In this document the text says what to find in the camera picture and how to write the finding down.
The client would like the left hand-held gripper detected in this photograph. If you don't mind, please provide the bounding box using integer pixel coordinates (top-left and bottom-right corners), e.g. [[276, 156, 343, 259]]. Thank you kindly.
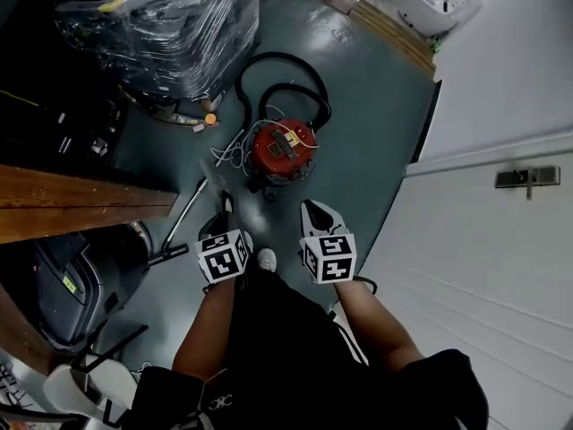
[[192, 191, 251, 288]]

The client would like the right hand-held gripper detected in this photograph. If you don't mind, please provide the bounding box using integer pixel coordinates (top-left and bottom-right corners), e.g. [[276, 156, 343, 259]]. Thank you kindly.
[[298, 199, 357, 286]]

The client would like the red vacuum cleaner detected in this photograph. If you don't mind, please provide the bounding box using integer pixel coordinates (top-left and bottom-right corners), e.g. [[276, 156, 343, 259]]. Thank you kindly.
[[247, 116, 321, 203]]

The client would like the person's left forearm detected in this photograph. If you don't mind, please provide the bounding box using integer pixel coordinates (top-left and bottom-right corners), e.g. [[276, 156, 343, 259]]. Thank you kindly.
[[172, 279, 239, 383]]

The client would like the person's right forearm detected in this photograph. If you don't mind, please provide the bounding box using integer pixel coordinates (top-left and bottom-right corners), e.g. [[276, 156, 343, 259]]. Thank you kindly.
[[333, 279, 426, 372]]

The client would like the metal vacuum wand with nozzle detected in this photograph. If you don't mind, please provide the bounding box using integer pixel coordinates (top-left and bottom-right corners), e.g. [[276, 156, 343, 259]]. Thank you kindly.
[[146, 176, 210, 268]]

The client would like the person's white shoe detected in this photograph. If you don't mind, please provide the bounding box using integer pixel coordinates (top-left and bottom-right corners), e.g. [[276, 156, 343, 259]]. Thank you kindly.
[[256, 247, 278, 273]]

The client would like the white door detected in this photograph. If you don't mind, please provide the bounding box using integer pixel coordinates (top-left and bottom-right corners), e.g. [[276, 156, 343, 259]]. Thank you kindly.
[[355, 132, 573, 430]]

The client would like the person's black shirt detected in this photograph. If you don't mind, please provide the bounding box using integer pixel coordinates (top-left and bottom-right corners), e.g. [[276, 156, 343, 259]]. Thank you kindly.
[[129, 348, 490, 430]]

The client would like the brown wooden table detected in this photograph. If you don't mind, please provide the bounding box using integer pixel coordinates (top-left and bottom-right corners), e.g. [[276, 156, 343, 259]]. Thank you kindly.
[[0, 163, 180, 245]]

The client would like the plastic-wrapped pallet of goods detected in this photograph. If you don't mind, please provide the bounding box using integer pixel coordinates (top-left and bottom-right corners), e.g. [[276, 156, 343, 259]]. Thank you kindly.
[[54, 0, 261, 103]]

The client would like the white chair with black legs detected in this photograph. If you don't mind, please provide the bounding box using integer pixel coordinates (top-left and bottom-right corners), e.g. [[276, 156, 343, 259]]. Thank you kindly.
[[42, 323, 150, 430]]

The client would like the wooden threshold ramp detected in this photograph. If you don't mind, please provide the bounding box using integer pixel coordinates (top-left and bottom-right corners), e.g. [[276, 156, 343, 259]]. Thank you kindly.
[[286, 0, 439, 80]]

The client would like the white machine housing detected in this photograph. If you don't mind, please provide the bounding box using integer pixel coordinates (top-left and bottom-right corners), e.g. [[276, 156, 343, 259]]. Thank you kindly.
[[397, 0, 484, 39]]

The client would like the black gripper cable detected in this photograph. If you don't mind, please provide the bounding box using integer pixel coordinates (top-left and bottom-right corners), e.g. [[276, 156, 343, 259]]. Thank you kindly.
[[353, 275, 380, 297]]

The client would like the white power cable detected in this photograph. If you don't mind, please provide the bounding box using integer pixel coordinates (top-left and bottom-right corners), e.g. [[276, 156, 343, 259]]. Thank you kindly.
[[210, 104, 274, 179]]

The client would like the black vacuum hose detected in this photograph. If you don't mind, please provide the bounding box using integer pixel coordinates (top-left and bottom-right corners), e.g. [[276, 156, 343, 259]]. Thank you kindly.
[[235, 51, 333, 151]]

